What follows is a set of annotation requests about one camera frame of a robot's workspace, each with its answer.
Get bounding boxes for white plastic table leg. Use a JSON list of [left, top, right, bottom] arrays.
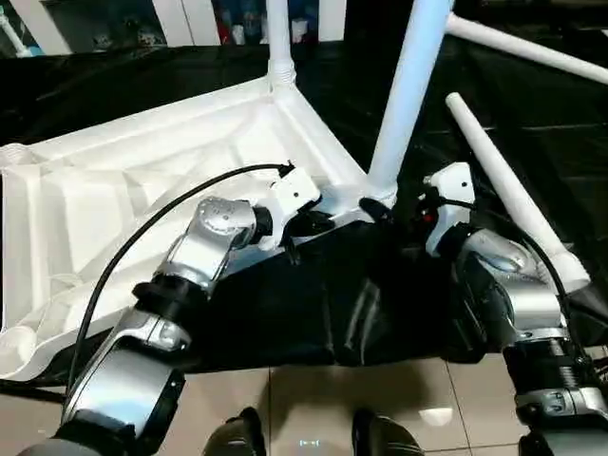
[[444, 11, 608, 87], [363, 0, 457, 206], [444, 91, 593, 295], [263, 0, 299, 94]]

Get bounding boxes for white plastic table top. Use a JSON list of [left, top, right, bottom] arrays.
[[0, 74, 398, 383]]

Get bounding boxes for black work mat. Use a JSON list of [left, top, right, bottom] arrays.
[[0, 28, 608, 376]]

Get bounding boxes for white cabinet with glass doors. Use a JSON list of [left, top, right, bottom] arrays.
[[9, 0, 349, 56]]

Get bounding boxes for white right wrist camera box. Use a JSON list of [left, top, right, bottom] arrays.
[[422, 161, 478, 259]]

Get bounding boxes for black left wrist camera cable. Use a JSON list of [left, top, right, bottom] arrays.
[[65, 161, 297, 383]]

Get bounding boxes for white teal mop handle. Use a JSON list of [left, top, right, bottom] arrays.
[[0, 4, 45, 60]]

